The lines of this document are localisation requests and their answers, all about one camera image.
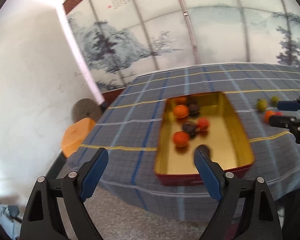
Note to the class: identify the grey plaid tablecloth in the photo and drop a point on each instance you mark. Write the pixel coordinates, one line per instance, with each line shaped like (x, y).
(130, 135)

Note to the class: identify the grey round stool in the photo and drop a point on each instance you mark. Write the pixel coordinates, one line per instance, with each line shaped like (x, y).
(86, 110)

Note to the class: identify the green round fruit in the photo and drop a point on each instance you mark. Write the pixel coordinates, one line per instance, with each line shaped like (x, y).
(262, 105)
(274, 100)

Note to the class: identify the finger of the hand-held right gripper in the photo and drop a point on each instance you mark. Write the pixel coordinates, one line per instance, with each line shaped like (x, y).
(287, 105)
(281, 121)

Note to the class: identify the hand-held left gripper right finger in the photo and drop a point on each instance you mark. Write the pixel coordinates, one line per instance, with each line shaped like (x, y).
(207, 173)

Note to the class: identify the pale crumpled cloth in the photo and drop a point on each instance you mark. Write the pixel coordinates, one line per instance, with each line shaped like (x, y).
(5, 213)

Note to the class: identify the orange stool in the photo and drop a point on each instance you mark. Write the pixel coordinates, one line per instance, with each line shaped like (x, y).
(76, 135)

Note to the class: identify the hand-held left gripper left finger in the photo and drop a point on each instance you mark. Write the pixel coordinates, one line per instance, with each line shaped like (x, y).
(93, 173)

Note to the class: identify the red round fruit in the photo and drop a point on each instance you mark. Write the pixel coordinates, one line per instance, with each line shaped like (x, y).
(278, 113)
(203, 124)

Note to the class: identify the small reddish orange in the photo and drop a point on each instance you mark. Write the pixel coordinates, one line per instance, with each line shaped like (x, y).
(181, 139)

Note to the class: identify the red tin box gold inside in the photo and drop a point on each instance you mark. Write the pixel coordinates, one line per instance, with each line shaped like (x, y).
(225, 140)

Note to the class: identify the dark wrinkled passion fruit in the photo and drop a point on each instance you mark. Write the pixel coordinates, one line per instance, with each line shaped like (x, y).
(207, 149)
(189, 128)
(194, 109)

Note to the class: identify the landscape painted folding screen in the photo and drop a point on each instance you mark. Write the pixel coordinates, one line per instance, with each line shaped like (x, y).
(165, 37)

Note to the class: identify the medium smooth orange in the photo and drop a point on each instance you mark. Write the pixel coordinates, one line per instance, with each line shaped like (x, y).
(268, 116)

